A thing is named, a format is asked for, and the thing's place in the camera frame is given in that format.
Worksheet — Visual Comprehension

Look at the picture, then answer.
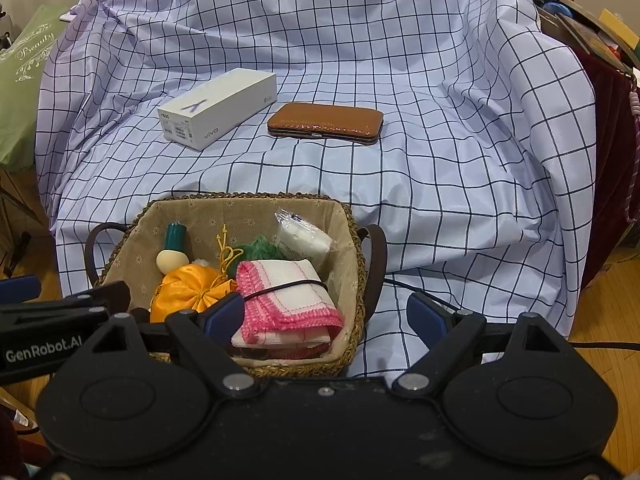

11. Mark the orange drawstring pouch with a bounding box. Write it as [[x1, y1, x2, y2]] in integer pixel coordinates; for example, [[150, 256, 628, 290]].
[[150, 224, 240, 323]]

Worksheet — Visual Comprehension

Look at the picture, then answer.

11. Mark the green plush toy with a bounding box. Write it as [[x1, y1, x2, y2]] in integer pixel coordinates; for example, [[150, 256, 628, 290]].
[[232, 236, 278, 263]]

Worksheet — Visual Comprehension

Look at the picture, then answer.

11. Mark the stack of books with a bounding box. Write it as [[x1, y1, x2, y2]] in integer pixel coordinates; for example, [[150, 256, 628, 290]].
[[537, 2, 640, 75]]

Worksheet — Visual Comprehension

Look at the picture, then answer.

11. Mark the white cloth with pink edge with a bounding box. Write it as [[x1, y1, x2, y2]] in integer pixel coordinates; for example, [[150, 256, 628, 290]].
[[231, 258, 345, 347]]

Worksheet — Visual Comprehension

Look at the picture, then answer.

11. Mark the cream wooden ball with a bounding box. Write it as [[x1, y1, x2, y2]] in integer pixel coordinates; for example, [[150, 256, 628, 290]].
[[156, 250, 190, 276]]

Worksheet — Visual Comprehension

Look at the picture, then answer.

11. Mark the dark red velvet cloth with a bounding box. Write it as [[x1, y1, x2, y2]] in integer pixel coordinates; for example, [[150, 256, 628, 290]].
[[575, 45, 640, 291]]

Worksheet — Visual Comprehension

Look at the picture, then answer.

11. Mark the black cable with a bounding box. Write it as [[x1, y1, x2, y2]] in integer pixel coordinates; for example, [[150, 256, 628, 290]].
[[385, 280, 640, 351]]

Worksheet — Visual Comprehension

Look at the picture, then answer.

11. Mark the brown leather case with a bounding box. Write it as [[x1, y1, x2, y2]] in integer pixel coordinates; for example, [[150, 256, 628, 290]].
[[266, 101, 385, 147]]

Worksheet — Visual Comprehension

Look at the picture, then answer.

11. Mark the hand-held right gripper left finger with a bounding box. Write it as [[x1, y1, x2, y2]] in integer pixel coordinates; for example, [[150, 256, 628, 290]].
[[82, 292, 261, 397]]

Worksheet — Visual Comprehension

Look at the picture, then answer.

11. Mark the white phone box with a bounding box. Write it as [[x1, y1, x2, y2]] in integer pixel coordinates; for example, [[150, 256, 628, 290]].
[[157, 68, 279, 152]]

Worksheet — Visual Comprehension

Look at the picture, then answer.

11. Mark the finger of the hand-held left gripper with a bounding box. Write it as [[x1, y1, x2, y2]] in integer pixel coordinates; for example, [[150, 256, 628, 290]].
[[0, 281, 132, 328], [0, 275, 42, 305]]

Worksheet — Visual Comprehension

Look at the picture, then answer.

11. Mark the woven basket with fabric liner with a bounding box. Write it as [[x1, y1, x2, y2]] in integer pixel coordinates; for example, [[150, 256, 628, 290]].
[[85, 192, 388, 378]]

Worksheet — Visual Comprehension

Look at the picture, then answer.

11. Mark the green bag with lettering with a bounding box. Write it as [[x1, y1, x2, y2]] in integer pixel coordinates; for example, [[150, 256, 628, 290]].
[[0, 4, 76, 171]]

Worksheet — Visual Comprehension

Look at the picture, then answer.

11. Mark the white gauze packet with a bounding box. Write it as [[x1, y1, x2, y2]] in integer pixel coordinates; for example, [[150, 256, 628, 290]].
[[274, 208, 333, 268]]

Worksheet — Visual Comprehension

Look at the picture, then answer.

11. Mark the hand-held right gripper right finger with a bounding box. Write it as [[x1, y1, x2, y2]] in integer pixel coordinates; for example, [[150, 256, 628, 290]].
[[392, 291, 573, 395]]

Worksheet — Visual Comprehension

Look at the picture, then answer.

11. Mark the checked bed sheet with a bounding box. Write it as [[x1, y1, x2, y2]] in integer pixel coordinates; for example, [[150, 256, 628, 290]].
[[37, 0, 598, 378]]

